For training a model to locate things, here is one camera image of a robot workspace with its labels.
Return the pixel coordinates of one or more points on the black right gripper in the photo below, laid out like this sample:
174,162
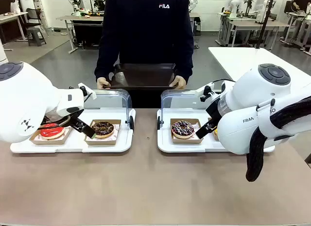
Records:
213,109

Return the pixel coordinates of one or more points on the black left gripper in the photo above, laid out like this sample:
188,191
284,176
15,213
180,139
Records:
60,120

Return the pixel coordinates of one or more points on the red glazed donut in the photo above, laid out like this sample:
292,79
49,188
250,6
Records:
52,133

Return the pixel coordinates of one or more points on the cardboard tray of red donut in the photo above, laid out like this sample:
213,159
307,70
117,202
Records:
48,142

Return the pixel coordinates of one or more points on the paper liner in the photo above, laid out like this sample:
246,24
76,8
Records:
37,137
195,126
116,131

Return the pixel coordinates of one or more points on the dark brown serving tray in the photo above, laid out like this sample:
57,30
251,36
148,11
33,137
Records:
145,75

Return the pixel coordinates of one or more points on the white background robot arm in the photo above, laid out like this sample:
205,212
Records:
76,7
233,2

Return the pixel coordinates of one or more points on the person's left forearm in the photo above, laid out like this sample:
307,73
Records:
185,65

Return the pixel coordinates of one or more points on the person's right forearm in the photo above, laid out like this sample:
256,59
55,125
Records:
103,65

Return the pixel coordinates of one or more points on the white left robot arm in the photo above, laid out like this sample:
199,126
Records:
24,102

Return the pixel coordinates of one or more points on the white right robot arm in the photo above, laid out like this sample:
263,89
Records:
255,90

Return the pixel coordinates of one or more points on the paper liner under colourful donut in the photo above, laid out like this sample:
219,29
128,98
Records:
195,126

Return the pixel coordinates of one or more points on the yellow glazed donut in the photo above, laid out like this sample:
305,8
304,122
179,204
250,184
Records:
215,132

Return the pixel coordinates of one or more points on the cardboard tray of yellow donut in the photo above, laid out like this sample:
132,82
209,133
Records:
216,138

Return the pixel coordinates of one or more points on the cardboard tray of chocolate donut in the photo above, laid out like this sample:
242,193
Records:
102,142

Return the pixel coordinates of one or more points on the cardboard tray of colourful donut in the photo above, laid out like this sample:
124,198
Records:
187,141

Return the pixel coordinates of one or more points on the chocolate donut with gold sprinkles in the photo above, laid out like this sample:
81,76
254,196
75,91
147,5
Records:
108,131

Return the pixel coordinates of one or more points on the chocolate donut with colourful sprinkles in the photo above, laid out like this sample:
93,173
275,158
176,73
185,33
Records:
177,133

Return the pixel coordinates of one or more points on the paper liner under chocolate donut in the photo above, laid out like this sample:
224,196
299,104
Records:
116,131

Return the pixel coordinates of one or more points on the person's navy sweater torso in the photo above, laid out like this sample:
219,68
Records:
145,29

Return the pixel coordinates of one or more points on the background person in black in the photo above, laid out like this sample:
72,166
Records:
302,0

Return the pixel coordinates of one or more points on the person's right hand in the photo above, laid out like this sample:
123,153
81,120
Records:
104,83

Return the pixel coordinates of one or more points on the person's left hand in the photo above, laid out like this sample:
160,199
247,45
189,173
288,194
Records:
180,81

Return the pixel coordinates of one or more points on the white display case base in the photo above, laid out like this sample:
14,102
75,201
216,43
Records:
73,147
184,147

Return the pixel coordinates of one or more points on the clear display case lid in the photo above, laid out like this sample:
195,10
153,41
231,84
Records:
109,99
179,99

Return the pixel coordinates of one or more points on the black lid hinge cap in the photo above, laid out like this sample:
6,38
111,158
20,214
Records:
159,124
132,124

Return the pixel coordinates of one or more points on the white side table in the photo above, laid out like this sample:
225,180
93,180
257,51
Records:
243,58

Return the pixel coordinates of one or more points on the grey stool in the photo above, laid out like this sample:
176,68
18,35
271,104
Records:
36,32

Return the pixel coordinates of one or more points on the wood-top background desk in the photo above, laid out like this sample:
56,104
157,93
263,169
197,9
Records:
80,18

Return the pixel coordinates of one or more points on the grey background desk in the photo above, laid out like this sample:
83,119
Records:
255,25

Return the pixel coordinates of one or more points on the black office chair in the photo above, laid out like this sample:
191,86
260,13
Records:
34,15

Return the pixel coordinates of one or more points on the black tripod pole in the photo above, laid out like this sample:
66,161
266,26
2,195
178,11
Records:
268,17

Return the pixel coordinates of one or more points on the white background table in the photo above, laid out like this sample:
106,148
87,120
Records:
12,15

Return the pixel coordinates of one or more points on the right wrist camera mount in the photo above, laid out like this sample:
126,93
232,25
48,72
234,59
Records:
209,91

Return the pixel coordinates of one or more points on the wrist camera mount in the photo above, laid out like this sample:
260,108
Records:
209,91
83,90

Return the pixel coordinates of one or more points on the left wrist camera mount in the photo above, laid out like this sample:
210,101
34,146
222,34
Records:
83,90

